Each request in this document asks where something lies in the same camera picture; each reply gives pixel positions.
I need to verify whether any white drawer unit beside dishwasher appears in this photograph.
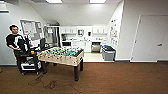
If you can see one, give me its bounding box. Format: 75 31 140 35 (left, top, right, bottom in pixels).
100 39 109 47

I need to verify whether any white under-sink cabinet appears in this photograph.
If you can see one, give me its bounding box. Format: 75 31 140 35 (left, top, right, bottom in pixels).
71 40 92 54

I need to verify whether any black built-in microwave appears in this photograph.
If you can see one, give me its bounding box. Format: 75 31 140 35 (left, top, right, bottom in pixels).
62 41 72 47

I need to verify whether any green foosball table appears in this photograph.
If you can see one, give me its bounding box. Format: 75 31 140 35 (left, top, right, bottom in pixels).
37 46 85 83

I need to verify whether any green-lid waste bin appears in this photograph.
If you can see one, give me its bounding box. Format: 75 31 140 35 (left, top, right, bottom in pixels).
101 47 116 53

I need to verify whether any grey waste bin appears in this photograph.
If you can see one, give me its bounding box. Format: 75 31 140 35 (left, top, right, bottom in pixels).
102 49 117 62

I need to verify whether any black cart monitor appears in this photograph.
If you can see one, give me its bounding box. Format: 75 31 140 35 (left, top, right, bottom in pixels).
39 37 47 51

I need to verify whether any kitchen ceiling light panel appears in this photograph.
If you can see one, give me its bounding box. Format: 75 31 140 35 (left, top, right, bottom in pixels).
89 0 107 4
45 0 63 4

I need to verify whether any black wheeled cart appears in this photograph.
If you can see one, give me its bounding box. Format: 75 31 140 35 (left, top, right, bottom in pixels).
14 38 48 76

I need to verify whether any framed white notice board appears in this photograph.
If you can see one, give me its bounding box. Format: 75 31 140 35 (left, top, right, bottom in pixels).
19 19 44 43

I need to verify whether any white door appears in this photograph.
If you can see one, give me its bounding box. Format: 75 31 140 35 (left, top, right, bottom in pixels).
130 13 168 63

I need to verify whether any person in dark clothes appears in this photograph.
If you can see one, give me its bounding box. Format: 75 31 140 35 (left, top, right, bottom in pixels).
4 24 33 65

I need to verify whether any white two-door wall cabinet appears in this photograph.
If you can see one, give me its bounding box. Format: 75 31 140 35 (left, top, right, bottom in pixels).
60 25 78 35

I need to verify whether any white three-door wall cabinet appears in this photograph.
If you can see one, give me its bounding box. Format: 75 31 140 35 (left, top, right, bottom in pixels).
92 25 109 35

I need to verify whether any wall notice poster board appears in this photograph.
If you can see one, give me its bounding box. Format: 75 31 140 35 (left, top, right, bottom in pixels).
109 18 119 42

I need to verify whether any black floor cable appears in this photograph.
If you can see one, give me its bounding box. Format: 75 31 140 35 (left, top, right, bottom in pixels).
28 74 84 92

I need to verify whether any metal door handle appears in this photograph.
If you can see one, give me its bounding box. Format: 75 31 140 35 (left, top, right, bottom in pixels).
156 42 164 48

